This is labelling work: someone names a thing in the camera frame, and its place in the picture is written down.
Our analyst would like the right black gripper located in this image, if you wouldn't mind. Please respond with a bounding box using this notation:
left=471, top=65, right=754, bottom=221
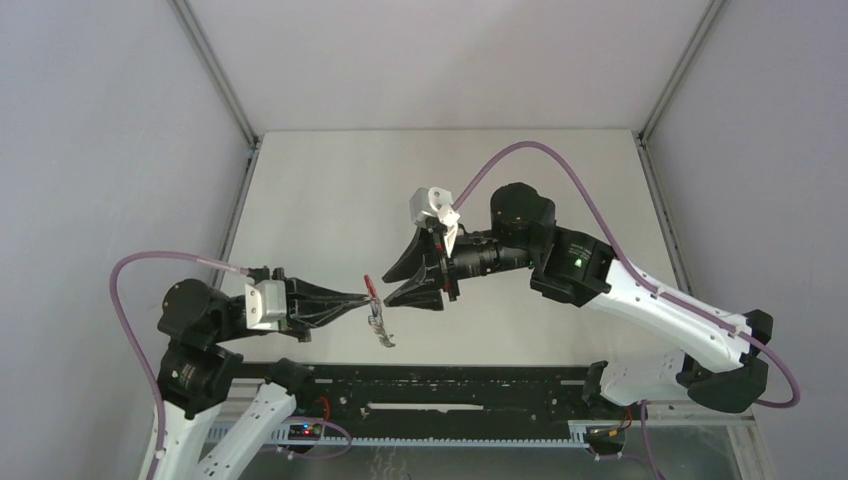
left=383, top=225, right=536, bottom=315

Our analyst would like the red tag keyring with chain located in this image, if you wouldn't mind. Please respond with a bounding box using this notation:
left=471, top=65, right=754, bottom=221
left=363, top=275, right=396, bottom=348

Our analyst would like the blue tagged key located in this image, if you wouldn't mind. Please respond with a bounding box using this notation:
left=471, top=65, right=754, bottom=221
left=370, top=299, right=382, bottom=319

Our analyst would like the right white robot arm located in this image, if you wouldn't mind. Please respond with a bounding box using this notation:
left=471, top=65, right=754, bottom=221
left=382, top=183, right=773, bottom=418

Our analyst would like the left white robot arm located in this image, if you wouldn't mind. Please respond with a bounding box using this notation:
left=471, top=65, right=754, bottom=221
left=144, top=270, right=372, bottom=479

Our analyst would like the small circuit board with leds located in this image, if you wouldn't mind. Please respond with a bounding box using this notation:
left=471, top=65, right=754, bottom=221
left=287, top=423, right=323, bottom=441

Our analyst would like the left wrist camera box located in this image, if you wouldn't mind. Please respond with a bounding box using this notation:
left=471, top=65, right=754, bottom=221
left=244, top=280, right=287, bottom=332

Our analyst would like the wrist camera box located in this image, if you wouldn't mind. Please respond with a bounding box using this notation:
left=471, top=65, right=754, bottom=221
left=409, top=187, right=460, bottom=258
left=244, top=280, right=287, bottom=332

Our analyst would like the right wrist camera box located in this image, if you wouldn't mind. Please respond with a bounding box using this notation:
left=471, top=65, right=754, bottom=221
left=409, top=187, right=460, bottom=258

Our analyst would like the white cable duct strip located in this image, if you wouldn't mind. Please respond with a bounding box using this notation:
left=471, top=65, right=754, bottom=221
left=205, top=423, right=627, bottom=449

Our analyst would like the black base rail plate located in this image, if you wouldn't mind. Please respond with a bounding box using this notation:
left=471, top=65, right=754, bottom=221
left=225, top=360, right=649, bottom=440

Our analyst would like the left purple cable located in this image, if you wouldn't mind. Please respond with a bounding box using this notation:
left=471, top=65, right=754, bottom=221
left=109, top=250, right=354, bottom=480

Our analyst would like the purple cable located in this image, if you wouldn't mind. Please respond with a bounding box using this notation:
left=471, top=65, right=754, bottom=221
left=452, top=140, right=802, bottom=480
left=109, top=250, right=354, bottom=480

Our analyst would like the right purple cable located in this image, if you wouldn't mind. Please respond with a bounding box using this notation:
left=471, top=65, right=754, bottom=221
left=452, top=140, right=802, bottom=480

